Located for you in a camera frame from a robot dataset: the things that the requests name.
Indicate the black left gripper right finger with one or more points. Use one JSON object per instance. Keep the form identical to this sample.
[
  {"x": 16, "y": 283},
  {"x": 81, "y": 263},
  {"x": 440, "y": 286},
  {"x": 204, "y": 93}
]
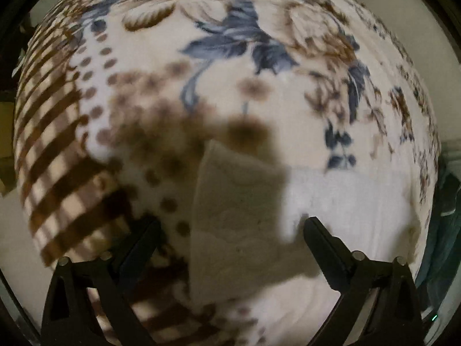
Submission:
[{"x": 394, "y": 317}]

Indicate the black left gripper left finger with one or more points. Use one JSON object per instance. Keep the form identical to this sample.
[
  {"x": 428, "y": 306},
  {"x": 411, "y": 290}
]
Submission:
[{"x": 107, "y": 285}]

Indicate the white knitted sweater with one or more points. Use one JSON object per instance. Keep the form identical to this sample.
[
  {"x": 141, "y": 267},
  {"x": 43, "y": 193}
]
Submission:
[{"x": 247, "y": 252}]

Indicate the dark green folded blanket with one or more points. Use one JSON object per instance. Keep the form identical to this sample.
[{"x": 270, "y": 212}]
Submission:
[{"x": 442, "y": 252}]

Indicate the floral bed blanket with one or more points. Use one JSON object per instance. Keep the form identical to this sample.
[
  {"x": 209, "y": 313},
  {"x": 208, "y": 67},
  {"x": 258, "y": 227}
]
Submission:
[{"x": 118, "y": 100}]

